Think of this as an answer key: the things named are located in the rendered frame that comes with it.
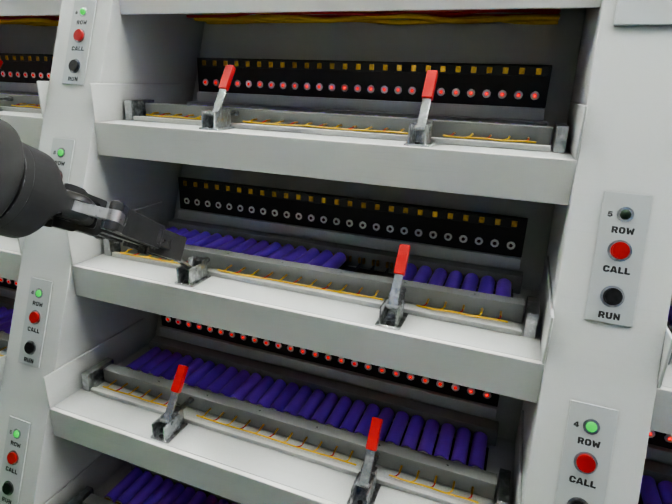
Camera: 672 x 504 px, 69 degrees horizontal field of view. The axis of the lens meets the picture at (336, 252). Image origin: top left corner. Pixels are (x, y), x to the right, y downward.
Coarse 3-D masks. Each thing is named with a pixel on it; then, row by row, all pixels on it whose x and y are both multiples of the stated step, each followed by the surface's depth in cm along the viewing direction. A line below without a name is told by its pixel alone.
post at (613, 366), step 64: (640, 64) 46; (640, 128) 45; (576, 192) 47; (640, 192) 45; (576, 256) 46; (576, 320) 46; (640, 320) 44; (576, 384) 46; (640, 384) 44; (640, 448) 44
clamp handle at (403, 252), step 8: (400, 248) 55; (408, 248) 55; (400, 256) 55; (408, 256) 55; (400, 264) 54; (400, 272) 54; (400, 280) 54; (392, 288) 54; (400, 288) 54; (392, 296) 54; (392, 304) 54
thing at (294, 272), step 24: (216, 264) 67; (240, 264) 65; (264, 264) 64; (288, 264) 63; (336, 288) 61; (360, 288) 60; (384, 288) 59; (408, 288) 58; (432, 288) 57; (456, 288) 58; (456, 312) 55; (480, 312) 55; (504, 312) 55
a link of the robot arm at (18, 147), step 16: (0, 128) 34; (0, 144) 33; (16, 144) 35; (0, 160) 33; (16, 160) 34; (0, 176) 33; (16, 176) 34; (0, 192) 33; (16, 192) 35; (0, 208) 34
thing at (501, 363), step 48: (96, 240) 70; (336, 240) 72; (384, 240) 70; (96, 288) 66; (144, 288) 63; (192, 288) 61; (240, 288) 61; (288, 336) 57; (336, 336) 55; (384, 336) 52; (432, 336) 51; (480, 336) 52; (528, 336) 52; (480, 384) 50; (528, 384) 48
